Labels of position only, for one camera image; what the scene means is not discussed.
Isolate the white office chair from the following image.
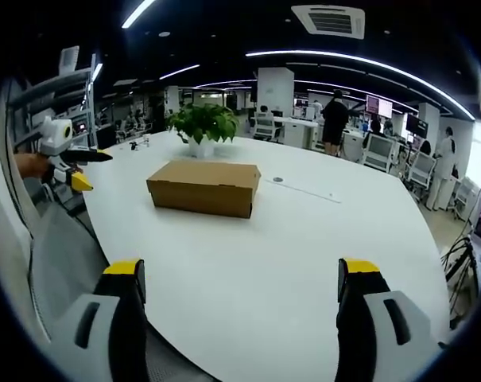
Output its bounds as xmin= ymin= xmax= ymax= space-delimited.
xmin=252 ymin=112 xmax=275 ymax=141
xmin=362 ymin=134 xmax=398 ymax=173
xmin=405 ymin=150 xmax=437 ymax=194

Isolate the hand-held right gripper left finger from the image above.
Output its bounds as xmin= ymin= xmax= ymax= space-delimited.
xmin=51 ymin=257 xmax=148 ymax=382

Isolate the ceiling air conditioner vent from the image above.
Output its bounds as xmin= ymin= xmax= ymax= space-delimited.
xmin=290 ymin=5 xmax=366 ymax=40

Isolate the wall monitor screen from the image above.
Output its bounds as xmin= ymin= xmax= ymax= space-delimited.
xmin=365 ymin=94 xmax=394 ymax=119

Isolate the white plant pot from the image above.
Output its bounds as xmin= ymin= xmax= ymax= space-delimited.
xmin=187 ymin=134 xmax=215 ymax=158

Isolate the brown cardboard shoe box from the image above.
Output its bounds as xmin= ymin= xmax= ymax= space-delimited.
xmin=145 ymin=159 xmax=262 ymax=220

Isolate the black cable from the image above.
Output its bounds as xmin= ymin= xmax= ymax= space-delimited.
xmin=440 ymin=234 xmax=480 ymax=331

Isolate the green potted plant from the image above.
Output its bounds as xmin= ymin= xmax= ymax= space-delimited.
xmin=165 ymin=102 xmax=241 ymax=145

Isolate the person's left hand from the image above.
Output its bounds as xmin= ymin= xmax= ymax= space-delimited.
xmin=14 ymin=152 xmax=51 ymax=178

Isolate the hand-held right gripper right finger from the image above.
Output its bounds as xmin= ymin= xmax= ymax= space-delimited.
xmin=334 ymin=257 xmax=444 ymax=382

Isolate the metal storage shelf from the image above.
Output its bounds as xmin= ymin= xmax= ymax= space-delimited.
xmin=6 ymin=45 xmax=98 ymax=156

